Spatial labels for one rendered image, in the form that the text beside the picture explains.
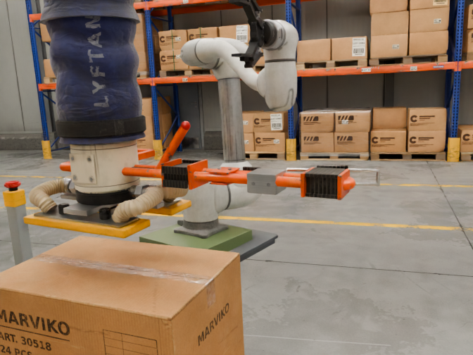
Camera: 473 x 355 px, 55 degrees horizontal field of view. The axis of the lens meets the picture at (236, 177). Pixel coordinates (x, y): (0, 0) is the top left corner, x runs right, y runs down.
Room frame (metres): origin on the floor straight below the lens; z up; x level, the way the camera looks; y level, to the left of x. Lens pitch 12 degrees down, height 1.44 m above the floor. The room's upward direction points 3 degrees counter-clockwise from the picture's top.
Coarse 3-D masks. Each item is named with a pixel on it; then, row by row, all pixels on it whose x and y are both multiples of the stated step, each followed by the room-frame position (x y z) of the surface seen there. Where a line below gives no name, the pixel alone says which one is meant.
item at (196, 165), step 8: (176, 160) 1.11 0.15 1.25; (184, 160) 1.13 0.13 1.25; (192, 160) 1.12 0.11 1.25; (200, 160) 1.11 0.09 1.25; (160, 168) 1.06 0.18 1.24; (168, 168) 1.04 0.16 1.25; (176, 168) 1.03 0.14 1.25; (184, 168) 1.02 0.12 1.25; (192, 168) 1.03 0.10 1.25; (200, 168) 1.06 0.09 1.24; (168, 176) 1.05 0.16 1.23; (176, 176) 1.04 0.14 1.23; (184, 176) 1.03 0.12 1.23; (192, 176) 1.03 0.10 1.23; (168, 184) 1.04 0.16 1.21; (176, 184) 1.03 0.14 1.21; (184, 184) 1.02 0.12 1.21; (192, 184) 1.03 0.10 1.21; (200, 184) 1.06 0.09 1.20
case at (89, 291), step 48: (96, 240) 1.44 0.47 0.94; (0, 288) 1.10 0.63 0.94; (48, 288) 1.08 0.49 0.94; (96, 288) 1.07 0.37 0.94; (144, 288) 1.05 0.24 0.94; (192, 288) 1.04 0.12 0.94; (240, 288) 1.26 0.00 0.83; (0, 336) 1.11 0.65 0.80; (48, 336) 1.04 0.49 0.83; (96, 336) 0.98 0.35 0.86; (144, 336) 0.93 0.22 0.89; (192, 336) 0.98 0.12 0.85; (240, 336) 1.24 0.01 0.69
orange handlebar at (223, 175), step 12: (144, 156) 1.39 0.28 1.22; (60, 168) 1.24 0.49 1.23; (132, 168) 1.12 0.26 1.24; (144, 168) 1.11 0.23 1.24; (204, 168) 1.08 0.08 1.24; (228, 168) 1.02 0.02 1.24; (204, 180) 1.02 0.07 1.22; (216, 180) 1.01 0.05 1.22; (228, 180) 0.99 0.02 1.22; (240, 180) 0.98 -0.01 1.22; (276, 180) 0.94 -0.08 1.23; (288, 180) 0.93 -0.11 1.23; (300, 180) 0.92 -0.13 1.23; (348, 180) 0.89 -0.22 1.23
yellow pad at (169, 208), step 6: (168, 204) 1.19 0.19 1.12; (174, 204) 1.20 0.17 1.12; (180, 204) 1.20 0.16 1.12; (186, 204) 1.22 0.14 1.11; (150, 210) 1.19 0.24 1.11; (156, 210) 1.18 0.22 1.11; (162, 210) 1.17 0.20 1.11; (168, 210) 1.16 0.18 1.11; (174, 210) 1.17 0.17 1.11; (180, 210) 1.19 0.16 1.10
